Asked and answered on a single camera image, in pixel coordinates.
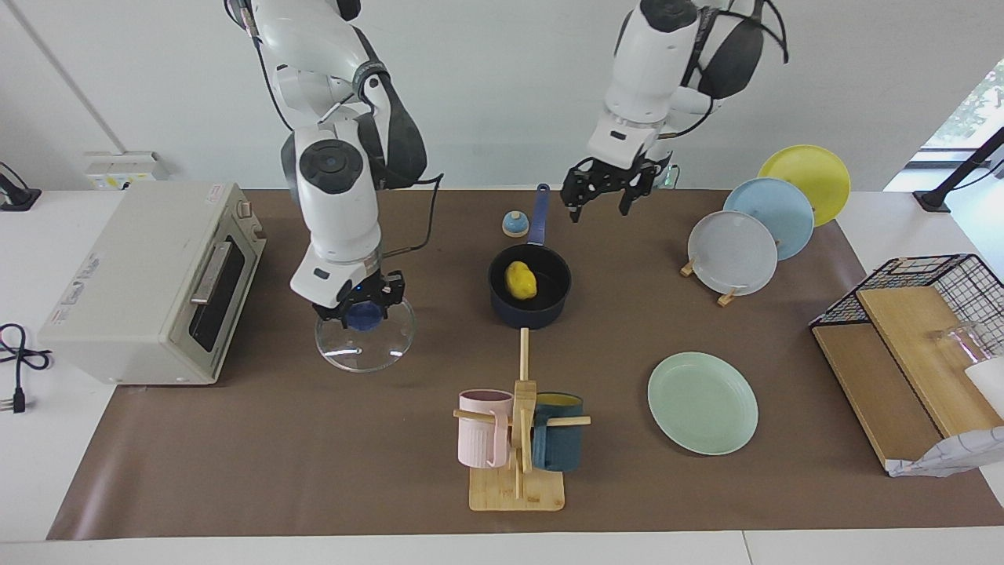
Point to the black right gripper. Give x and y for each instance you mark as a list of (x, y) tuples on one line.
[(390, 289)]

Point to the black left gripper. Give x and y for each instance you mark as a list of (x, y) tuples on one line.
[(604, 176)]

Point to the glass lid with blue knob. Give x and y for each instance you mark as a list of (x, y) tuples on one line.
[(365, 345)]

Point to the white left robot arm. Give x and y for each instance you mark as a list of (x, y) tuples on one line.
[(651, 63)]

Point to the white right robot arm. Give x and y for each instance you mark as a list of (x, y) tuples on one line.
[(337, 204)]

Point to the grey plate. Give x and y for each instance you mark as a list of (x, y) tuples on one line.
[(731, 253)]

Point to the wooden plate rack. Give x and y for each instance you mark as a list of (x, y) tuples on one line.
[(729, 298)]

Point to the light blue plate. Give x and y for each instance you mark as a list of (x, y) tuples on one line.
[(780, 216)]

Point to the yellow plate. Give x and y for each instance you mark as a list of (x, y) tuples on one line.
[(812, 173)]

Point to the pale green plate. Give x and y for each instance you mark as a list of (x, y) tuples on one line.
[(702, 404)]

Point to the dark blue saucepan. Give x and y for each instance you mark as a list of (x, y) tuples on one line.
[(540, 212)]

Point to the small blue wooden bell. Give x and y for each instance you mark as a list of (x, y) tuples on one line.
[(515, 225)]

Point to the brown table mat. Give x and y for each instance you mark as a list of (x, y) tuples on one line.
[(353, 439)]

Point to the pink ribbed mug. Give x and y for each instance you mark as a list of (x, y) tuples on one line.
[(480, 431)]

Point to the wooden mug tree stand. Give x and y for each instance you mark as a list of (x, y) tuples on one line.
[(516, 490)]

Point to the dark teal mug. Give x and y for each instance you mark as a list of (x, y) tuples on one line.
[(558, 447)]

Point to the cream toaster oven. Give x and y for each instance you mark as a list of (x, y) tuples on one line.
[(133, 290)]

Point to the dark wooden board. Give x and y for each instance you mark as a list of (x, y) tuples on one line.
[(871, 384)]

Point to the black clamp stand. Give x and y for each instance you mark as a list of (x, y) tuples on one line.
[(933, 200)]

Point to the light wooden board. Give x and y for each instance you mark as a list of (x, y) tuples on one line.
[(910, 329)]

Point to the clear glass cup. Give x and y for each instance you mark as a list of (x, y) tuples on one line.
[(961, 341)]

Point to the white cup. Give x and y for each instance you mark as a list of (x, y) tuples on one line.
[(990, 384)]

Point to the white checked cloth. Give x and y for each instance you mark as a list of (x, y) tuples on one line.
[(953, 455)]

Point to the black desk mount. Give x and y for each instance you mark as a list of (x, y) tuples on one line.
[(16, 200)]

